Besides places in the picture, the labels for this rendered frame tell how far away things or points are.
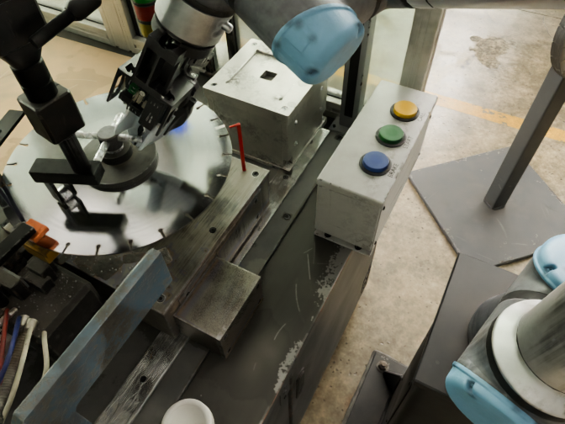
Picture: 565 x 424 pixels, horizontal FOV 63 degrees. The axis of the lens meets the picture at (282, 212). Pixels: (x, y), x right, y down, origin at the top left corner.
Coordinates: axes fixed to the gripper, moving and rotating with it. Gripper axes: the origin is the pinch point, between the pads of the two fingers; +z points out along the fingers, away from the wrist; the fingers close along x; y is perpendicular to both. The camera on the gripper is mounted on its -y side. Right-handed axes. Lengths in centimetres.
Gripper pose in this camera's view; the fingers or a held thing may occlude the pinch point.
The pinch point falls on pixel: (140, 135)
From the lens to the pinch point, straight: 68.9
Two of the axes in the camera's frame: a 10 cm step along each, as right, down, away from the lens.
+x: 8.1, 5.7, 1.6
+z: -5.1, 5.4, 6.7
